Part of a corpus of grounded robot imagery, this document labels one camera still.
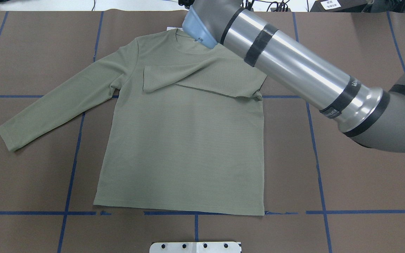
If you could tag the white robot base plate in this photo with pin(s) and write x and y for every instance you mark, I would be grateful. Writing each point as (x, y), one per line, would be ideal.
(196, 247)

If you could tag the dark box with white label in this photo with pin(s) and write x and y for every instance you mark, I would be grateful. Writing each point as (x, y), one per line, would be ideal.
(347, 6)

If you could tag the white paper hang tag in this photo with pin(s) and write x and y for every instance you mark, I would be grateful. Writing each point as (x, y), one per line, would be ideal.
(175, 28)

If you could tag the olive green long-sleeve shirt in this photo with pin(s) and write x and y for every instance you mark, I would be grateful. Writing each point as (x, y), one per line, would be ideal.
(187, 132)

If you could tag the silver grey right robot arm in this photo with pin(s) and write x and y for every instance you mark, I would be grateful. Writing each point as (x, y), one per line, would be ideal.
(369, 116)

